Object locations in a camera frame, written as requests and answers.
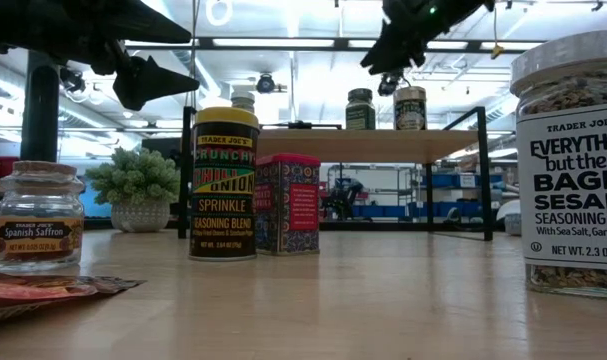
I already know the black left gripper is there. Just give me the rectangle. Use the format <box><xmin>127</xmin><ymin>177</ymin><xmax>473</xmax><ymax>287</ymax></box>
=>
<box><xmin>0</xmin><ymin>0</ymin><xmax>201</xmax><ymax>112</ymax></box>

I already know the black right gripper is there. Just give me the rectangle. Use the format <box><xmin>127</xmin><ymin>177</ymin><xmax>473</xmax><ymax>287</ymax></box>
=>
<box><xmin>360</xmin><ymin>0</ymin><xmax>434</xmax><ymax>76</ymax></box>

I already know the furikake jar with tan lid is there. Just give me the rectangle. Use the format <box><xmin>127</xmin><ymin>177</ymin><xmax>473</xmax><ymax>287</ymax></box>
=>
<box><xmin>392</xmin><ymin>85</ymin><xmax>428</xmax><ymax>131</ymax></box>

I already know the green-lidded spice jar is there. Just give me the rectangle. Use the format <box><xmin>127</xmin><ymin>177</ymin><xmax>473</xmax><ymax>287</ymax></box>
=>
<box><xmin>344</xmin><ymin>87</ymin><xmax>377</xmax><ymax>131</ymax></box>

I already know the white-lidded bagel seasoning jar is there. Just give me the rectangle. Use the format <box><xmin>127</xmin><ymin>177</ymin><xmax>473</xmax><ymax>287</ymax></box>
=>
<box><xmin>509</xmin><ymin>29</ymin><xmax>607</xmax><ymax>301</ymax></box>
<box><xmin>230</xmin><ymin>89</ymin><xmax>257</xmax><ymax>114</ymax></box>

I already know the yellow-lidded chili onion jar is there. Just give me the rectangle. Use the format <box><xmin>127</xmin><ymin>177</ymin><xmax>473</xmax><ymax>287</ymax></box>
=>
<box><xmin>188</xmin><ymin>106</ymin><xmax>261</xmax><ymax>262</ymax></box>

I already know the red-lidded smoked paprika tin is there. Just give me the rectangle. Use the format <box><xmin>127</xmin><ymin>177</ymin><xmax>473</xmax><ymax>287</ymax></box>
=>
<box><xmin>255</xmin><ymin>153</ymin><xmax>322</xmax><ymax>257</ymax></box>

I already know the saffron glass jar cork lid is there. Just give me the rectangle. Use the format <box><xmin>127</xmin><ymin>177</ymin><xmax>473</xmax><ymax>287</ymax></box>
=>
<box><xmin>0</xmin><ymin>159</ymin><xmax>86</xmax><ymax>276</ymax></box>

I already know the orange snack packet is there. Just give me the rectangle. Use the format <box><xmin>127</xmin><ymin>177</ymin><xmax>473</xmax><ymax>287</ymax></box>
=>
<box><xmin>0</xmin><ymin>271</ymin><xmax>147</xmax><ymax>325</ymax></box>

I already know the wooden shelf with black legs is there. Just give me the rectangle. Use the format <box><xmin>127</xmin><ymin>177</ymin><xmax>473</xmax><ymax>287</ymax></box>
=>
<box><xmin>176</xmin><ymin>105</ymin><xmax>495</xmax><ymax>242</ymax></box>

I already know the black monitor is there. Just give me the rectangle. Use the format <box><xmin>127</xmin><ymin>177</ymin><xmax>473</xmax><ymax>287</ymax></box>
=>
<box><xmin>141</xmin><ymin>137</ymin><xmax>184</xmax><ymax>166</ymax></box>

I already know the green succulent in white pot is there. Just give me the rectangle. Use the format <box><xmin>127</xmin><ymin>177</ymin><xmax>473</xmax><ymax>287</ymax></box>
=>
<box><xmin>85</xmin><ymin>147</ymin><xmax>182</xmax><ymax>234</ymax></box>

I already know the black office chair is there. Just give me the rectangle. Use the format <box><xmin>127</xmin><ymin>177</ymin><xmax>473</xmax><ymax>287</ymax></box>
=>
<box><xmin>320</xmin><ymin>178</ymin><xmax>365</xmax><ymax>222</ymax></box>

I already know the rack with blue bins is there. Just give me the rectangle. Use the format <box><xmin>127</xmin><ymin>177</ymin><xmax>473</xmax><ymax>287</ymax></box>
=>
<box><xmin>352</xmin><ymin>162</ymin><xmax>507</xmax><ymax>224</ymax></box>

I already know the red storage bin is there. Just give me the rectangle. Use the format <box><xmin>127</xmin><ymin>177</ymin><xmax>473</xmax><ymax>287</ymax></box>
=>
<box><xmin>0</xmin><ymin>156</ymin><xmax>20</xmax><ymax>185</ymax></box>

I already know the small round white-topped pot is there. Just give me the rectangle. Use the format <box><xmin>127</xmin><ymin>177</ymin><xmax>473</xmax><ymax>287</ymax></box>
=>
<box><xmin>496</xmin><ymin>199</ymin><xmax>522</xmax><ymax>237</ymax></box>

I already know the black camera with cable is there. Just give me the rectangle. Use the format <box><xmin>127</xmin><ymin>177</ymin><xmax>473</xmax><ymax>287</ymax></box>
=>
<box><xmin>376</xmin><ymin>69</ymin><xmax>409</xmax><ymax>98</ymax></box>

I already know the white ring light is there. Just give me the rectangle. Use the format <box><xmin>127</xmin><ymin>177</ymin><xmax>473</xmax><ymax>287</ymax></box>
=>
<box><xmin>205</xmin><ymin>0</ymin><xmax>234</xmax><ymax>27</ymax></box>

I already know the hanging cord with yellow tag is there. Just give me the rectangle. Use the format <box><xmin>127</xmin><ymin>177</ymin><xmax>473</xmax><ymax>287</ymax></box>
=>
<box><xmin>490</xmin><ymin>0</ymin><xmax>505</xmax><ymax>61</ymax></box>

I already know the black metal rig frame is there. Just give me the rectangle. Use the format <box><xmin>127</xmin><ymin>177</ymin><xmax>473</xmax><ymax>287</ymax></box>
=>
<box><xmin>20</xmin><ymin>35</ymin><xmax>547</xmax><ymax>236</ymax></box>

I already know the black overhead camera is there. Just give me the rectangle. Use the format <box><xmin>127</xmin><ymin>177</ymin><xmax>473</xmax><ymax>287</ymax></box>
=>
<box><xmin>255</xmin><ymin>73</ymin><xmax>278</xmax><ymax>95</ymax></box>

